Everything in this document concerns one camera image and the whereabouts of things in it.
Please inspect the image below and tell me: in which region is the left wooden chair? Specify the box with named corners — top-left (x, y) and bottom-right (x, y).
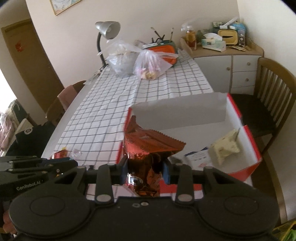
top-left (46, 80), bottom-right (86, 126)

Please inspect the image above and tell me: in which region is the person's left hand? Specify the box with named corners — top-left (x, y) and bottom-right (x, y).
top-left (3, 210), bottom-right (17, 235)

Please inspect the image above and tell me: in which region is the wooden chair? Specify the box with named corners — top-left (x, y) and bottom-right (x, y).
top-left (46, 80), bottom-right (86, 126)
top-left (230, 57), bottom-right (296, 163)

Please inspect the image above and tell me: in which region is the amber bottle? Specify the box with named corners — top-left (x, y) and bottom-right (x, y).
top-left (185, 26), bottom-right (197, 50)

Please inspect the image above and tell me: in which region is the white grid tablecloth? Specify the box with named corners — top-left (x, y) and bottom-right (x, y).
top-left (51, 50), bottom-right (213, 169)

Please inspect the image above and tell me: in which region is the clear plastic bag with bowl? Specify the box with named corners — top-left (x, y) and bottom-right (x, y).
top-left (106, 40), bottom-right (142, 77)

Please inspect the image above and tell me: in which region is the tissue box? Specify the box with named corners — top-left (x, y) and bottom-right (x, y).
top-left (201, 33), bottom-right (226, 52)

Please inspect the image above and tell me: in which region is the white drawer cabinet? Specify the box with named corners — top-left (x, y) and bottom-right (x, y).
top-left (180, 38), bottom-right (264, 95)

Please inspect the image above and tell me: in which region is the wooden door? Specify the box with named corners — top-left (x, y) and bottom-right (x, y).
top-left (1, 18), bottom-right (64, 124)

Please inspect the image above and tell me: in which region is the white blue snack packet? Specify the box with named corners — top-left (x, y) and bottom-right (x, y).
top-left (185, 149), bottom-right (214, 171)

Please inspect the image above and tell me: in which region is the pink snack plastic bag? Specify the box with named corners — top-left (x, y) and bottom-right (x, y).
top-left (133, 49), bottom-right (179, 80)

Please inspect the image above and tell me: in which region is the cream snack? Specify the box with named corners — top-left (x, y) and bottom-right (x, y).
top-left (210, 129), bottom-right (240, 165)

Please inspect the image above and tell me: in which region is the red snack packet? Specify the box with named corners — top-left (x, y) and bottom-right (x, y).
top-left (51, 147), bottom-right (68, 159)

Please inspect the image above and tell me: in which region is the black bag with logo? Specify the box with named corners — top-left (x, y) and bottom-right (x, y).
top-left (6, 121), bottom-right (56, 158)

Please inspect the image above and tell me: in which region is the brown chip bag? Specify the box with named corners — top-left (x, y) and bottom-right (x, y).
top-left (123, 116), bottom-right (186, 197)

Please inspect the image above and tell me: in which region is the orange pouch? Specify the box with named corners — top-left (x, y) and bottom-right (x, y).
top-left (147, 44), bottom-right (178, 66)

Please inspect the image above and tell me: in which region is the silver desk lamp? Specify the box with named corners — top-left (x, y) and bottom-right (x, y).
top-left (95, 21), bottom-right (121, 69)

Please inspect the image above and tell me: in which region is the pink cloth on chair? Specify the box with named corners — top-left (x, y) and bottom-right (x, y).
top-left (57, 85), bottom-right (78, 111)

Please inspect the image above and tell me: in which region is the right wooden chair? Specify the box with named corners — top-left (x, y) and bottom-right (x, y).
top-left (230, 57), bottom-right (296, 163)

